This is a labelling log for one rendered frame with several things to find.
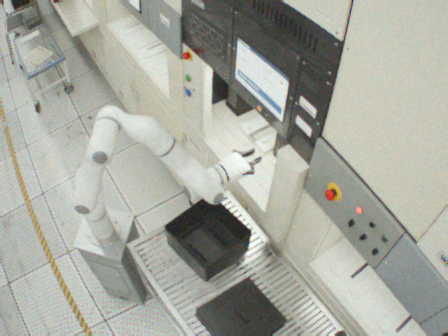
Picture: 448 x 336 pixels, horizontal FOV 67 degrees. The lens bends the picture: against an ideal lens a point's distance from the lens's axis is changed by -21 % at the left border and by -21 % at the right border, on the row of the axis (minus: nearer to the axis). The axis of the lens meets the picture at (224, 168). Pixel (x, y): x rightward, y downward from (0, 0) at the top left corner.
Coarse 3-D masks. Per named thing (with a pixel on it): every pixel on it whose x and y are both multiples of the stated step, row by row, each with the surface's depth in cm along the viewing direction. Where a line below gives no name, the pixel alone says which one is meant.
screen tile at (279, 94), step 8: (264, 64) 138; (264, 72) 141; (272, 72) 136; (264, 80) 143; (272, 80) 139; (264, 88) 146; (272, 88) 141; (280, 88) 137; (272, 96) 144; (280, 96) 140
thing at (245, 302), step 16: (240, 288) 172; (256, 288) 172; (208, 304) 166; (224, 304) 167; (240, 304) 167; (256, 304) 167; (272, 304) 167; (208, 320) 162; (224, 320) 162; (240, 320) 162; (256, 320) 162; (272, 320) 162
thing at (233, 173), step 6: (228, 156) 170; (234, 156) 170; (240, 156) 170; (222, 162) 168; (228, 162) 168; (234, 162) 168; (240, 162) 168; (246, 162) 168; (222, 168) 165; (228, 168) 166; (234, 168) 166; (240, 168) 166; (246, 168) 167; (228, 174) 165; (234, 174) 165; (240, 174) 166; (228, 180) 167; (234, 180) 167
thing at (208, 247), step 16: (192, 208) 190; (208, 208) 202; (224, 208) 190; (176, 224) 188; (192, 224) 200; (208, 224) 201; (224, 224) 201; (240, 224) 186; (176, 240) 178; (192, 240) 196; (208, 240) 196; (224, 240) 196; (240, 240) 196; (192, 256) 173; (208, 256) 191; (224, 256) 176; (240, 256) 192; (208, 272) 175
